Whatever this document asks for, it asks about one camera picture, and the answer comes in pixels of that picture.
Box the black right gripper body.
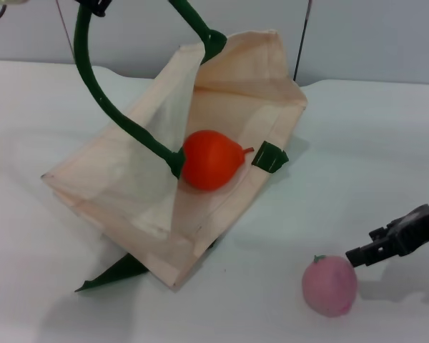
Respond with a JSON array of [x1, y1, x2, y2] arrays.
[[368, 199, 429, 258]]

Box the white handbag with green handles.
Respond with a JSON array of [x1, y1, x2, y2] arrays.
[[41, 0, 308, 293]]

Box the orange toy fruit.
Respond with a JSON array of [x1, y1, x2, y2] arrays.
[[182, 130, 255, 192]]

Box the pink toy peach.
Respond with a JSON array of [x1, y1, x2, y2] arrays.
[[302, 254, 358, 318]]

